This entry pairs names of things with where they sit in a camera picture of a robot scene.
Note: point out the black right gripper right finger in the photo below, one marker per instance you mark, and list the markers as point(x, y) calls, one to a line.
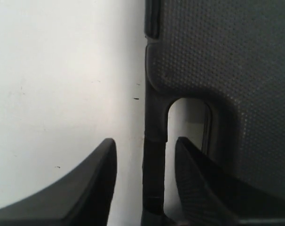
point(211, 197)

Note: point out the black plastic carrying case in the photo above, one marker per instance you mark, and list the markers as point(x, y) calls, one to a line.
point(231, 55)

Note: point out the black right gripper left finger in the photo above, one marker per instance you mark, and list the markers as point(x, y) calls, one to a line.
point(81, 198)

